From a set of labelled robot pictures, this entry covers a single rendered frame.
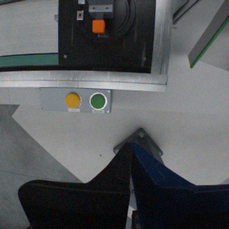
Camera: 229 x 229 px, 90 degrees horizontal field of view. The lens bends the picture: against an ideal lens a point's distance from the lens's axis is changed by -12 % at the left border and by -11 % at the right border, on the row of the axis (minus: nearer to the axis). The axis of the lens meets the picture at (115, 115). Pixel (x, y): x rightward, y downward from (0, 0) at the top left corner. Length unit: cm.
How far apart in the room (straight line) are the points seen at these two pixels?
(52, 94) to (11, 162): 196
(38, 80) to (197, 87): 52
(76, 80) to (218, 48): 36
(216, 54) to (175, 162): 43
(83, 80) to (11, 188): 250
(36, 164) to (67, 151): 147
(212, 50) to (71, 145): 55
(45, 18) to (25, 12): 7
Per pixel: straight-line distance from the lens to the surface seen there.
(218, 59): 39
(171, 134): 54
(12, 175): 246
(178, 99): 50
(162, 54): 38
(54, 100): 40
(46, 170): 201
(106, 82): 35
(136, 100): 46
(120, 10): 35
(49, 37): 46
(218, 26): 30
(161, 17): 39
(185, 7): 41
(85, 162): 59
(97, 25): 25
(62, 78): 39
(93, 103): 35
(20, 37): 51
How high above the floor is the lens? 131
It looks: 73 degrees down
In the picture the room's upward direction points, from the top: 175 degrees counter-clockwise
